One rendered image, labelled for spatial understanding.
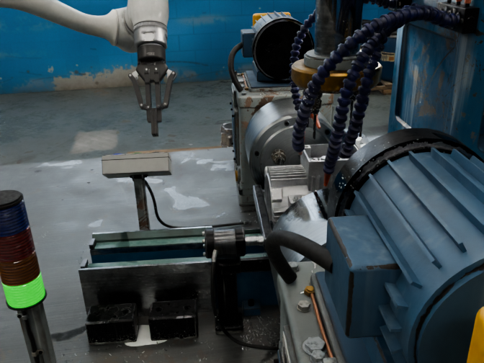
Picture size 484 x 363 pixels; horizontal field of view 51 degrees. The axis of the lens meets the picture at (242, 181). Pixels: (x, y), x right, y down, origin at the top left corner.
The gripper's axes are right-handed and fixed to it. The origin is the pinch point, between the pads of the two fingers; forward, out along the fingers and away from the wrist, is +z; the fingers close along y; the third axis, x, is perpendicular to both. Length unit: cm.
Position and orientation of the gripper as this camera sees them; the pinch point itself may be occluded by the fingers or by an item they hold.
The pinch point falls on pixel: (154, 122)
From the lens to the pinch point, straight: 137.2
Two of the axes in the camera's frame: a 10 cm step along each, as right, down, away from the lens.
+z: 0.7, 9.9, -1.3
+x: -0.4, 1.3, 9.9
